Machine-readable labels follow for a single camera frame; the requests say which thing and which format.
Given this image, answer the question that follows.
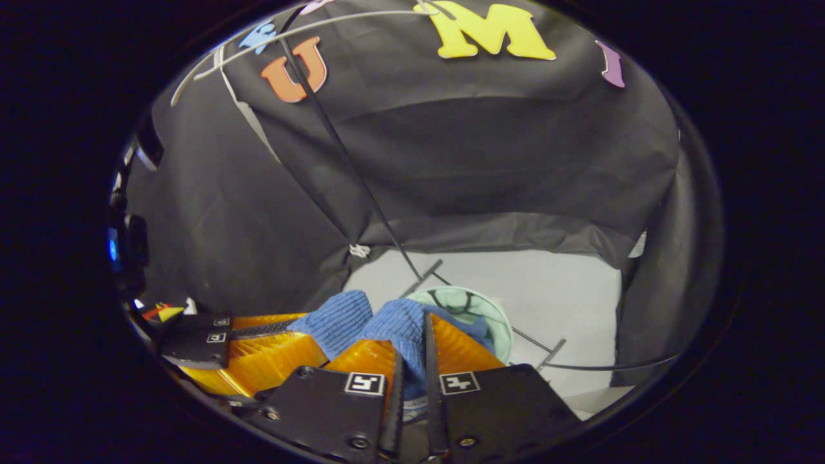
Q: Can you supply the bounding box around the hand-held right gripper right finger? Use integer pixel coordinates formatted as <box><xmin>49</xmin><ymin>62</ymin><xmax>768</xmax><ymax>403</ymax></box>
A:
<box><xmin>422</xmin><ymin>312</ymin><xmax>582</xmax><ymax>463</ymax></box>

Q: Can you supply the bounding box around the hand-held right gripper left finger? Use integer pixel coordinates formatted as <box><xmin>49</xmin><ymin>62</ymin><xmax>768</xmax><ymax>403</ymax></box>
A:
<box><xmin>248</xmin><ymin>340</ymin><xmax>407</xmax><ymax>463</ymax></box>

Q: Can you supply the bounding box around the mint green laundry hamper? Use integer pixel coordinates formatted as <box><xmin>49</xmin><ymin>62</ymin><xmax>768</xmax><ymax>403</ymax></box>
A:
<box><xmin>406</xmin><ymin>285</ymin><xmax>515</xmax><ymax>365</ymax></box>

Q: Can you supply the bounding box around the blue corduroy garment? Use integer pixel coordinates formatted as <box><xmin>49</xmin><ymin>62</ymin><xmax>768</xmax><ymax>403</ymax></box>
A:
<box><xmin>287</xmin><ymin>290</ymin><xmax>494</xmax><ymax>414</ymax></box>

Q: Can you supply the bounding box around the white clothes hanger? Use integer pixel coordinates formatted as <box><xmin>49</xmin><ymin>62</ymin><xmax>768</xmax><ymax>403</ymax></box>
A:
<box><xmin>170</xmin><ymin>8</ymin><xmax>442</xmax><ymax>107</ymax></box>

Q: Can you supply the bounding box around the black backdrop cloth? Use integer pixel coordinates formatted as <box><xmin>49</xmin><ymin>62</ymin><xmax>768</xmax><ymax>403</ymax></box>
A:
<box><xmin>126</xmin><ymin>0</ymin><xmax>723</xmax><ymax>387</ymax></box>

